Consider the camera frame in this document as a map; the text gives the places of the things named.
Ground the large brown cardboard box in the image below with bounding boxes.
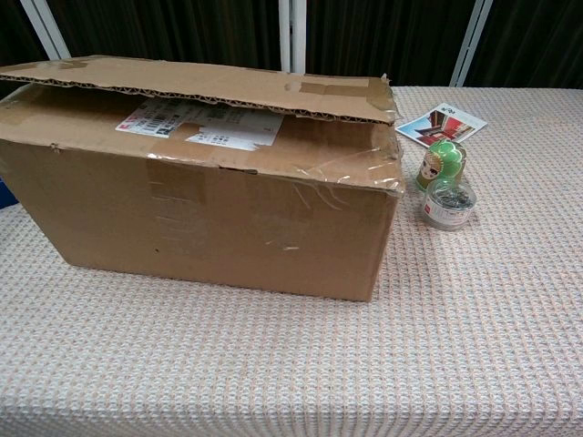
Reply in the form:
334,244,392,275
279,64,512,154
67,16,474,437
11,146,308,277
0,54,406,304

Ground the beige woven tablecloth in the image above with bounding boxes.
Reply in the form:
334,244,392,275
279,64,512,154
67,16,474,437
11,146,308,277
0,84,583,437

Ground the clear jar of paper clips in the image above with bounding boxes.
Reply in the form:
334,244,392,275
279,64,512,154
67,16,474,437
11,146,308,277
419,178,477,232

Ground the white metal partition frame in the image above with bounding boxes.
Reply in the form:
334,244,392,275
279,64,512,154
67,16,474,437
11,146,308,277
20,0,72,60
278,0,307,74
449,0,494,87

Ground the black pleated curtain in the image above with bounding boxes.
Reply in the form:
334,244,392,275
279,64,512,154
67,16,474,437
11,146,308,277
0,0,583,90

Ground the postcard with red building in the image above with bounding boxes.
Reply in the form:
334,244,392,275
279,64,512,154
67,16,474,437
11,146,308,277
394,102,488,148

